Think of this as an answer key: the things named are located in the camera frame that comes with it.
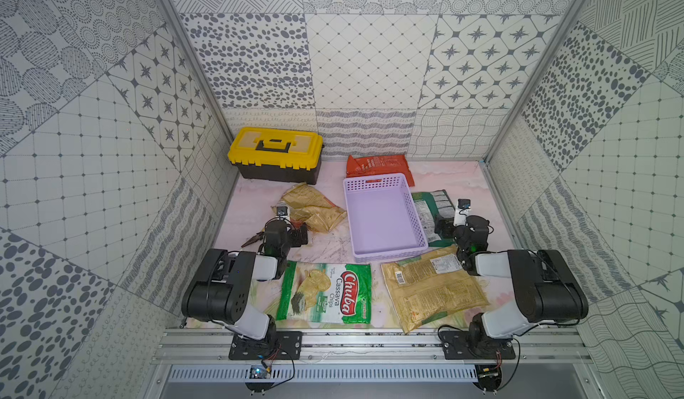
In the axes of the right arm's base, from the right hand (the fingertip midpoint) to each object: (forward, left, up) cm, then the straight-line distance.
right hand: (449, 216), depth 95 cm
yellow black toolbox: (+21, +66, +10) cm, 70 cm away
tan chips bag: (+9, +54, -5) cm, 55 cm away
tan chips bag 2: (-24, +12, -5) cm, 27 cm away
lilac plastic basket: (+1, +24, -4) cm, 24 cm away
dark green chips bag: (+3, +3, -5) cm, 6 cm away
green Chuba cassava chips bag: (-26, +44, -6) cm, 51 cm away
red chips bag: (+28, +25, -2) cm, 38 cm away
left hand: (-3, +58, 0) cm, 58 cm away
